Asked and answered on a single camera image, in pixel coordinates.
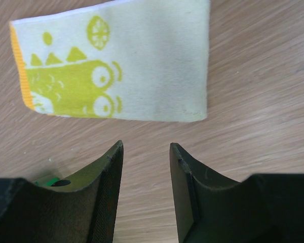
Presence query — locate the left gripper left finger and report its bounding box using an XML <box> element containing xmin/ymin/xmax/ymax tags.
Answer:
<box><xmin>0</xmin><ymin>141</ymin><xmax>124</xmax><ymax>242</ymax></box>

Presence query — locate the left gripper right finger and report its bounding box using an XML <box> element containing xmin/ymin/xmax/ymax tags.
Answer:
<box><xmin>170</xmin><ymin>143</ymin><xmax>304</xmax><ymax>242</ymax></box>

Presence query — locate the green plastic tray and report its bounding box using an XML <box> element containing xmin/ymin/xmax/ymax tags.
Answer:
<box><xmin>34</xmin><ymin>177</ymin><xmax>60</xmax><ymax>186</ymax></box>

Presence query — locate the yellow green patterned towel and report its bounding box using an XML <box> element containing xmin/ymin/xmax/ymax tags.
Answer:
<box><xmin>10</xmin><ymin>1</ymin><xmax>210</xmax><ymax>122</ymax></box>

